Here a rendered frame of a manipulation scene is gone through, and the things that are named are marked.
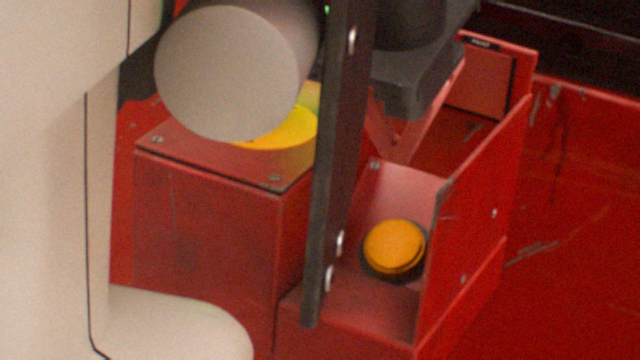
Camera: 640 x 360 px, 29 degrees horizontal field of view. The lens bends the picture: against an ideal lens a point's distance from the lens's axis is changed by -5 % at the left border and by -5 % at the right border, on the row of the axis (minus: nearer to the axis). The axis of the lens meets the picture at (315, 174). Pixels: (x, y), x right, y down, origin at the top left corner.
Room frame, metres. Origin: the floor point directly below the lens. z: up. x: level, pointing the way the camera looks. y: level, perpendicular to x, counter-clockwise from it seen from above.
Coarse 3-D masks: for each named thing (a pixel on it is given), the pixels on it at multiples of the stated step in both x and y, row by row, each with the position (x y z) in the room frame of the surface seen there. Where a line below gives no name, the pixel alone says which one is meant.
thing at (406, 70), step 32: (384, 0) 0.62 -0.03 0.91; (416, 0) 0.62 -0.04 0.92; (448, 0) 0.68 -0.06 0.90; (384, 32) 0.63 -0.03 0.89; (416, 32) 0.63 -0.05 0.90; (448, 32) 0.65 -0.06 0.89; (320, 64) 0.62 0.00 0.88; (384, 64) 0.62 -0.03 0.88; (416, 64) 0.62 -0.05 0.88; (384, 96) 0.61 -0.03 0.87; (416, 96) 0.60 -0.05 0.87
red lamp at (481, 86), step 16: (464, 48) 0.77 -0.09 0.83; (464, 64) 0.77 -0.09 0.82; (480, 64) 0.77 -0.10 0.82; (496, 64) 0.76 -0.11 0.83; (464, 80) 0.77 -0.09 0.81; (480, 80) 0.77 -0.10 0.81; (496, 80) 0.76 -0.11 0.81; (448, 96) 0.78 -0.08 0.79; (464, 96) 0.77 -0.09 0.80; (480, 96) 0.77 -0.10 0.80; (496, 96) 0.76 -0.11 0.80; (480, 112) 0.77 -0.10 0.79; (496, 112) 0.76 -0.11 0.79
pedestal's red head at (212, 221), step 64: (512, 128) 0.73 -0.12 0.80; (192, 192) 0.68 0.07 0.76; (256, 192) 0.66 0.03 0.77; (384, 192) 0.74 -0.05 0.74; (448, 192) 0.63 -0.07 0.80; (512, 192) 0.76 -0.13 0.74; (192, 256) 0.68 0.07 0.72; (256, 256) 0.66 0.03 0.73; (448, 256) 0.65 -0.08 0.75; (256, 320) 0.66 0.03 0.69; (320, 320) 0.64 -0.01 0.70; (384, 320) 0.64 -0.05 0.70; (448, 320) 0.66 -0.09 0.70
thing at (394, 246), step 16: (384, 224) 0.71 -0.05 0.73; (400, 224) 0.71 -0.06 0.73; (368, 240) 0.70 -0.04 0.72; (384, 240) 0.70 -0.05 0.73; (400, 240) 0.70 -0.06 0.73; (416, 240) 0.70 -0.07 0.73; (368, 256) 0.69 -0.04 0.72; (384, 256) 0.69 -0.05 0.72; (400, 256) 0.69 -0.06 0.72; (416, 256) 0.69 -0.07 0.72; (384, 272) 0.68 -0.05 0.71; (400, 272) 0.68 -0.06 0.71
